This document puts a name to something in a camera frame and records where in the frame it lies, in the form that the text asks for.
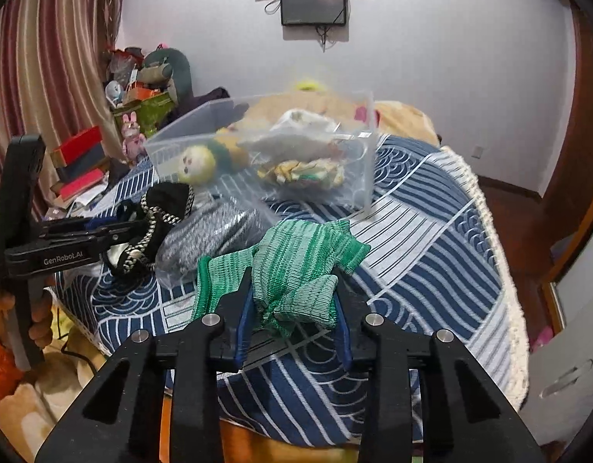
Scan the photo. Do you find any wooden door frame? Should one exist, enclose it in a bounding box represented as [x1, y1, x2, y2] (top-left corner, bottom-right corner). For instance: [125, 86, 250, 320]
[518, 0, 593, 295]

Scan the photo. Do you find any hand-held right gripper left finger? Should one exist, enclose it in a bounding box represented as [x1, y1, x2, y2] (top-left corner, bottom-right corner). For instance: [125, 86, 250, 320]
[35, 266, 259, 463]

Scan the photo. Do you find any black cloth with woven trim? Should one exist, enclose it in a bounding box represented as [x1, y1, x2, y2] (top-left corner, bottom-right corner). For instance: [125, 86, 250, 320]
[101, 183, 197, 279]

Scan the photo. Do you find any blue patterned blanket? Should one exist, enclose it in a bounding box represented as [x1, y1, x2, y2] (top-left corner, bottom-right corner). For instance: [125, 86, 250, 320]
[46, 132, 532, 445]

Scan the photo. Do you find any yellow-faced plush doll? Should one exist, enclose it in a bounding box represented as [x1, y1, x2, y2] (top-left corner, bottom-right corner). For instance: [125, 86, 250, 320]
[178, 128, 250, 187]

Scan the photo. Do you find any red box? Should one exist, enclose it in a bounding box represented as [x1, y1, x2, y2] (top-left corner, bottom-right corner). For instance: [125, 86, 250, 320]
[50, 126, 105, 168]

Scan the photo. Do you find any yellow plush toy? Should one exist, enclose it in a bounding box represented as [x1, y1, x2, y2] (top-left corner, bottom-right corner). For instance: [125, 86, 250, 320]
[291, 77, 327, 93]

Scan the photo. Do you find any black wall cable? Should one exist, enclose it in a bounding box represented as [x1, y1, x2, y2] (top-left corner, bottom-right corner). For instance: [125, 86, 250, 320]
[315, 24, 337, 53]

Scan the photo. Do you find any small black wall screen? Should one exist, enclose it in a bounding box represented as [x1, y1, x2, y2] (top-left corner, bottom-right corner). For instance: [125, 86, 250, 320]
[279, 0, 348, 28]

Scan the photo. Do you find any beige fleece blanket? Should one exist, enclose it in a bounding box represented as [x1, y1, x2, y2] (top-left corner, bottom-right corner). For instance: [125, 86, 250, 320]
[248, 91, 443, 146]

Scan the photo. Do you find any pink bunny toy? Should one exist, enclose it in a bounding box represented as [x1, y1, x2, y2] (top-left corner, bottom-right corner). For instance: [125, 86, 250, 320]
[120, 111, 146, 161]

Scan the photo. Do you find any white cabinet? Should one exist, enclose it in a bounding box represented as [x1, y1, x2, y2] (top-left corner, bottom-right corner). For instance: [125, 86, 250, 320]
[522, 270, 593, 450]

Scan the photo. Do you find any green knitted cloth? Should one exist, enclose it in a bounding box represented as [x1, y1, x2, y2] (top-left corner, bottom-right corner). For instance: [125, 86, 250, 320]
[190, 218, 372, 341]

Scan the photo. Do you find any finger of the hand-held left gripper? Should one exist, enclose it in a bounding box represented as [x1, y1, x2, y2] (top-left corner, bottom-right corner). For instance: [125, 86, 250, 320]
[100, 230, 153, 260]
[40, 218, 151, 238]

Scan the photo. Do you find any white plastic bag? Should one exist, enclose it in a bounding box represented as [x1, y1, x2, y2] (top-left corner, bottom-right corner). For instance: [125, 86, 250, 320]
[239, 108, 346, 166]

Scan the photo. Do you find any grey-green plush toy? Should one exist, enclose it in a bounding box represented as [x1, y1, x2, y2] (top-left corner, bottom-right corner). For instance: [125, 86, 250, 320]
[138, 47, 194, 103]

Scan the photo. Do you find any person's left hand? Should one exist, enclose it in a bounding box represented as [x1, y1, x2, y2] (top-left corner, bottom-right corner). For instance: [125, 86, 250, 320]
[0, 289, 54, 345]

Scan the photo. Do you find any striped curtain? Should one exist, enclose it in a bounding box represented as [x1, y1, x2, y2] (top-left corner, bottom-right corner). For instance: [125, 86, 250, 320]
[0, 0, 130, 235]

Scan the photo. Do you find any dark cloth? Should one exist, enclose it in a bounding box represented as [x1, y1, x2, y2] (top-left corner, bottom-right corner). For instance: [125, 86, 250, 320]
[189, 86, 231, 113]

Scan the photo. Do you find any colourful cloth bundle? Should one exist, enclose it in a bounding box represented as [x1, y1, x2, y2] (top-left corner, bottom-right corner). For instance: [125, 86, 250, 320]
[255, 155, 346, 190]

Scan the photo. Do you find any grey knit in plastic bag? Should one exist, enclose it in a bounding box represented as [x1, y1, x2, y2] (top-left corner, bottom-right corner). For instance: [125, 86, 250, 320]
[154, 200, 279, 286]

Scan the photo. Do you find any green box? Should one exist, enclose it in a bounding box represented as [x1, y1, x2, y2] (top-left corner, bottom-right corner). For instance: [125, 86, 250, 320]
[112, 94, 178, 139]

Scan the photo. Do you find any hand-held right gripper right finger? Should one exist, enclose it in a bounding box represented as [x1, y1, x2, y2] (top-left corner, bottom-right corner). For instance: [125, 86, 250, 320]
[332, 280, 549, 463]

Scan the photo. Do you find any clear plastic storage bin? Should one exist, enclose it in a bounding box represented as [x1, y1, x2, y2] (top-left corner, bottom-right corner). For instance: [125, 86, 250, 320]
[145, 89, 377, 214]

